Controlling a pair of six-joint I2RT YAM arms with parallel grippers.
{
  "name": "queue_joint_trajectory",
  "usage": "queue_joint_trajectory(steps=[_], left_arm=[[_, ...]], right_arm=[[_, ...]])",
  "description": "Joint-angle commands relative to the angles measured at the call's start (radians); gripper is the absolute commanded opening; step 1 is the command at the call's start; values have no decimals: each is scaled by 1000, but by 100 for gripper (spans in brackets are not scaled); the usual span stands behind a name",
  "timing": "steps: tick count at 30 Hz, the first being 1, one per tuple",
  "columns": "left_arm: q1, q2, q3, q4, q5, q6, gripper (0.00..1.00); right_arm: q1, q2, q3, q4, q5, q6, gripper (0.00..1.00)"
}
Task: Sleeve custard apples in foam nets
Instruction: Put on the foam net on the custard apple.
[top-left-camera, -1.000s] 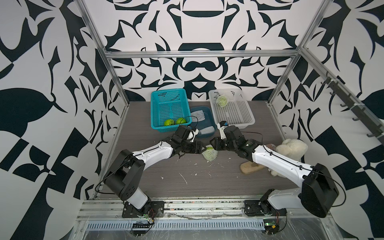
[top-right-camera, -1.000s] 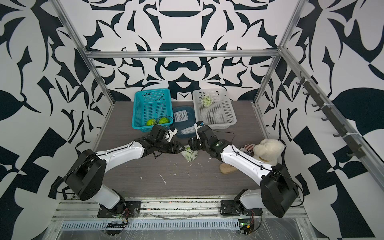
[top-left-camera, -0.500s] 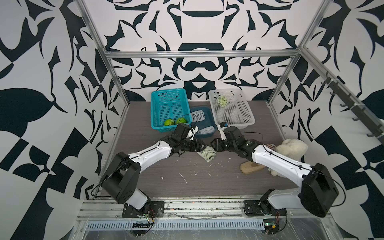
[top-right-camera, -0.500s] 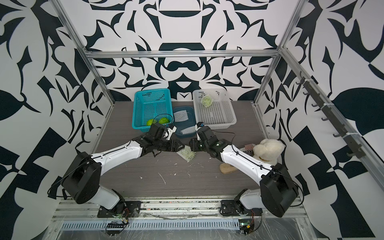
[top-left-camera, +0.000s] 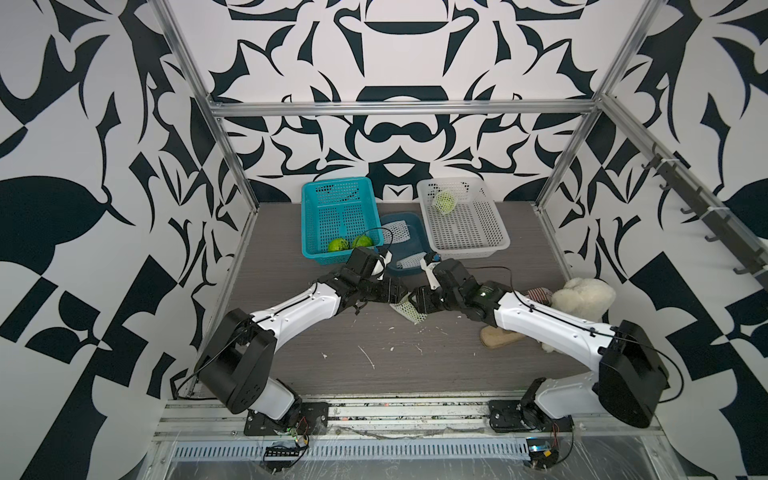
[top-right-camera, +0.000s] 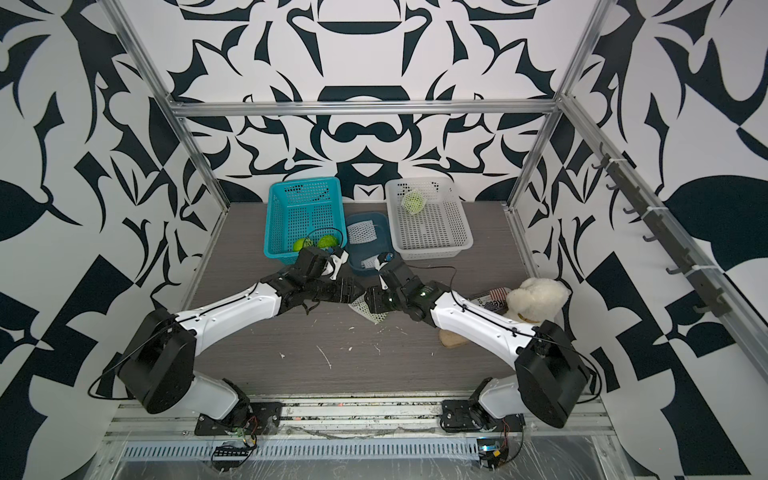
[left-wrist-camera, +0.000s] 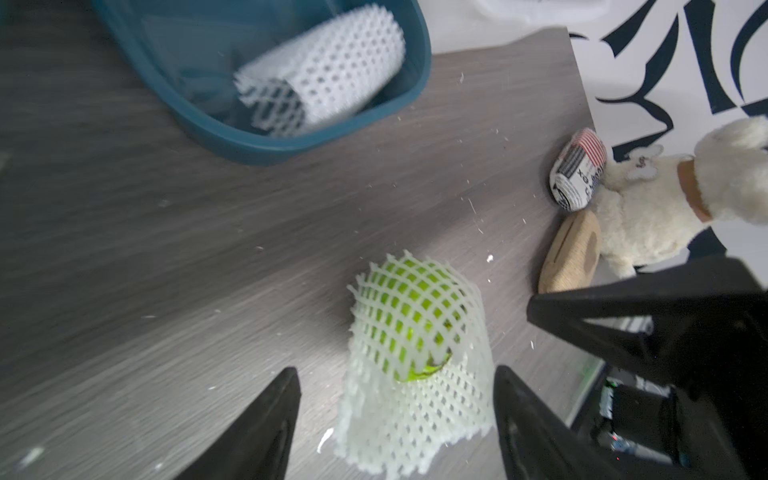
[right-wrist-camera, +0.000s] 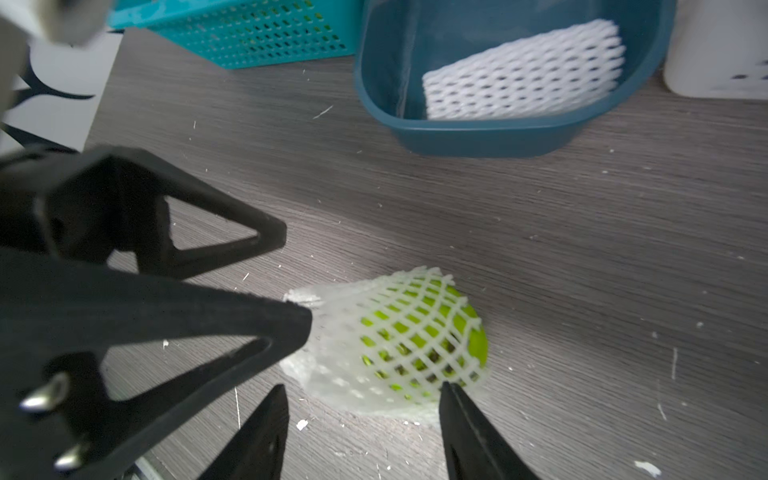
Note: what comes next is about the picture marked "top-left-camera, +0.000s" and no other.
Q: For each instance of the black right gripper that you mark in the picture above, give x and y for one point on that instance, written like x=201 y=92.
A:
x=420 y=299

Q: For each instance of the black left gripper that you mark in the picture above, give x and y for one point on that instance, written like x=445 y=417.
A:
x=390 y=291

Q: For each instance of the green custard apple sleeved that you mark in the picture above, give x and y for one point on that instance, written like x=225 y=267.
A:
x=445 y=203

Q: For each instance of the white foam net sleeve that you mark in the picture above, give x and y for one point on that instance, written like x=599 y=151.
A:
x=445 y=202

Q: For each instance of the white foam net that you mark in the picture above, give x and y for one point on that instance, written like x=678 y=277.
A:
x=396 y=232
x=410 y=262
x=407 y=310

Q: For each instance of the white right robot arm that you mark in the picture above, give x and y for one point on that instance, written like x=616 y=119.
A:
x=626 y=375

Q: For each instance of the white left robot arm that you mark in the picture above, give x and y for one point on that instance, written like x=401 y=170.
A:
x=236 y=364

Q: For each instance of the green custard apple front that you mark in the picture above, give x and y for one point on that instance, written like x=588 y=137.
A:
x=338 y=245

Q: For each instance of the green custard apple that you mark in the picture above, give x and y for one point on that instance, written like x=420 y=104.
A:
x=338 y=245
x=362 y=241

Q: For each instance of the green custard apple right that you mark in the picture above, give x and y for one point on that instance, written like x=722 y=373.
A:
x=362 y=241

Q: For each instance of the white foam net front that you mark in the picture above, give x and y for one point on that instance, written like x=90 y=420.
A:
x=410 y=262

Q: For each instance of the white foam net back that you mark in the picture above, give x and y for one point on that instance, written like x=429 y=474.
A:
x=396 y=232

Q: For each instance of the dark teal small tray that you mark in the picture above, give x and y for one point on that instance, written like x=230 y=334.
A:
x=417 y=243

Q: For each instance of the tan sponge block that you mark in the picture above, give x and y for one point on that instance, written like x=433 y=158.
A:
x=494 y=337

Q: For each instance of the white perforated plastic basket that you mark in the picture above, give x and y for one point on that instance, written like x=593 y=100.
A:
x=460 y=218

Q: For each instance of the teal perforated plastic basket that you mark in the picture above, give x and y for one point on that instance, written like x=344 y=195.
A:
x=337 y=208

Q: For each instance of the white plush toy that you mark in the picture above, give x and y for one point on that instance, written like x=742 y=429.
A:
x=589 y=299

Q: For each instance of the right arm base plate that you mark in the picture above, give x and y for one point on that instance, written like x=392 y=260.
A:
x=516 y=416

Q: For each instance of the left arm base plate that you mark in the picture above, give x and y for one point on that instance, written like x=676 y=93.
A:
x=302 y=418

